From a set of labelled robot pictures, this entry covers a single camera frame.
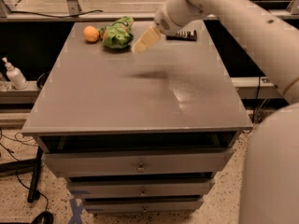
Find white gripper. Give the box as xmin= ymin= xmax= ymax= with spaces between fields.
xmin=133 ymin=0 xmax=206 ymax=53

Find green rice chip bag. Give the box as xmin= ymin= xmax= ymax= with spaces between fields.
xmin=98 ymin=16 xmax=134 ymax=49

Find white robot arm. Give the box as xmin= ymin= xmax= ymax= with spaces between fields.
xmin=133 ymin=0 xmax=299 ymax=224

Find dark snack bar wrapper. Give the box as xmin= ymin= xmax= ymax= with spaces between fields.
xmin=166 ymin=30 xmax=197 ymax=41

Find orange fruit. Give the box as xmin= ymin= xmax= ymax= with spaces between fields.
xmin=83 ymin=26 xmax=99 ymax=42

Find grey drawer cabinet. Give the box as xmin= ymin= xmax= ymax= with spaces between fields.
xmin=22 ymin=21 xmax=251 ymax=203

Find top grey drawer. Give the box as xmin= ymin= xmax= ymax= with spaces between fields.
xmin=43 ymin=148 xmax=234 ymax=177

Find grey drawer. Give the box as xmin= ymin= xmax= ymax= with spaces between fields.
xmin=43 ymin=148 xmax=234 ymax=177
xmin=83 ymin=198 xmax=204 ymax=214
xmin=67 ymin=178 xmax=215 ymax=199

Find white pump bottle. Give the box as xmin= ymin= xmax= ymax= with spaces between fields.
xmin=2 ymin=57 xmax=28 ymax=90

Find middle grey drawer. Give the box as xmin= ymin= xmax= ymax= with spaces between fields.
xmin=67 ymin=178 xmax=215 ymax=199

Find bottom grey drawer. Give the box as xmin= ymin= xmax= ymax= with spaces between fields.
xmin=83 ymin=198 xmax=204 ymax=214

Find black floor stand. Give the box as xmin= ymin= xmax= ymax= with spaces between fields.
xmin=0 ymin=147 xmax=43 ymax=203

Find metal frame rail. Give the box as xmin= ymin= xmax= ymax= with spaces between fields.
xmin=1 ymin=0 xmax=298 ymax=21

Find black cable on rail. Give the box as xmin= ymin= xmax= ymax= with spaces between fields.
xmin=10 ymin=8 xmax=105 ymax=19

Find black floor cables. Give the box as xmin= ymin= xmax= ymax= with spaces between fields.
xmin=0 ymin=124 xmax=54 ymax=224

